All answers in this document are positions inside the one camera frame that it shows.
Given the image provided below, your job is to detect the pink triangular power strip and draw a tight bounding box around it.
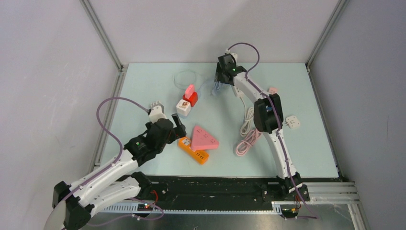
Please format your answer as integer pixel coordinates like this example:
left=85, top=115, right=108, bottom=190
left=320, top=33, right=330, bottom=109
left=191, top=125, right=220, bottom=150

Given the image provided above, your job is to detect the orange power strip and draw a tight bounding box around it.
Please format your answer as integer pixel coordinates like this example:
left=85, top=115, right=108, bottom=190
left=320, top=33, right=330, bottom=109
left=178, top=137, right=209, bottom=165

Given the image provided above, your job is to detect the light blue cable with plug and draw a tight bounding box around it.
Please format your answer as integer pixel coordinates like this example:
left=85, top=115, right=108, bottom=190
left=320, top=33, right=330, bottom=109
left=199, top=79, right=226, bottom=97

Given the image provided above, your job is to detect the white cube socket adapter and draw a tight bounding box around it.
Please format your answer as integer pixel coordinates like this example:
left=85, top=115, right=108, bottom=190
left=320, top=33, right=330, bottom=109
left=176, top=99, right=192, bottom=117

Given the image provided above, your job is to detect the white square plug adapter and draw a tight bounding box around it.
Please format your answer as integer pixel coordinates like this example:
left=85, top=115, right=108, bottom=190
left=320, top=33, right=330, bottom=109
left=285, top=115, right=301, bottom=129

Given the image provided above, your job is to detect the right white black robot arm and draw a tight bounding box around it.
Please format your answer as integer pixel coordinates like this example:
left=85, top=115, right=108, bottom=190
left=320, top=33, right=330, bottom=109
left=215, top=53, right=309, bottom=202

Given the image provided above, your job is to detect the pink square plug adapter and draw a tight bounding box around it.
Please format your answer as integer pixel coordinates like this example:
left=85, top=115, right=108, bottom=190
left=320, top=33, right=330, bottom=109
left=183, top=84, right=195, bottom=99

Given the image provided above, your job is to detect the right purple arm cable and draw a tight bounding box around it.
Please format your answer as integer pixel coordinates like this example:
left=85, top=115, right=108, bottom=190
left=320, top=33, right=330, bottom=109
left=227, top=42, right=319, bottom=220

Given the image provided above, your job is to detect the aluminium frame rail front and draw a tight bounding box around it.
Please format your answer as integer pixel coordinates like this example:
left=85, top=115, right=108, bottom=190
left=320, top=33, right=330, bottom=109
left=72, top=181, right=361, bottom=204

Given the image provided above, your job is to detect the thin white cable loop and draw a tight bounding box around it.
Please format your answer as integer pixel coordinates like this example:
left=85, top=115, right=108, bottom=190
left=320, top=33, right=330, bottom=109
left=173, top=69, right=207, bottom=91

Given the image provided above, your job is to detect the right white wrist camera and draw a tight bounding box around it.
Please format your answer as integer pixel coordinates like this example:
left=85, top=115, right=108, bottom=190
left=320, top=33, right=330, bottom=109
left=225, top=49, right=238, bottom=62

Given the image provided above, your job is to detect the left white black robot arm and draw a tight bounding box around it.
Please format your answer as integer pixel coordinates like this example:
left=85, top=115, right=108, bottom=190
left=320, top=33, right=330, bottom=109
left=44, top=114, right=186, bottom=230

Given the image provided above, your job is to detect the red cube socket adapter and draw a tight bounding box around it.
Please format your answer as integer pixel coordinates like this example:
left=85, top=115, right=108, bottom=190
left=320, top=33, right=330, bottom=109
left=182, top=92, right=199, bottom=107

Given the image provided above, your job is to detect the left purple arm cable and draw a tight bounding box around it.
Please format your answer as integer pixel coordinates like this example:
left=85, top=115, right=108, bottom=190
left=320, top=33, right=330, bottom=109
left=60, top=96, right=166, bottom=230

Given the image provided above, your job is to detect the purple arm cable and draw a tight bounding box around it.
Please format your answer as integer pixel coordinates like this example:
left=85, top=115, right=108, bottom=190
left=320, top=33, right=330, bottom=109
left=227, top=42, right=319, bottom=220
left=60, top=96, right=166, bottom=230

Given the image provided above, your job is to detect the pink power strip with cable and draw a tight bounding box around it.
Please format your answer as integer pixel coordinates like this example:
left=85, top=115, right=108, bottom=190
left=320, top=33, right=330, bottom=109
left=235, top=87, right=279, bottom=158

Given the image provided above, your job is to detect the white power strip with cable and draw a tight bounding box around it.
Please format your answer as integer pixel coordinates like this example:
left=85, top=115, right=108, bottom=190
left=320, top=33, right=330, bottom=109
left=232, top=86, right=254, bottom=137

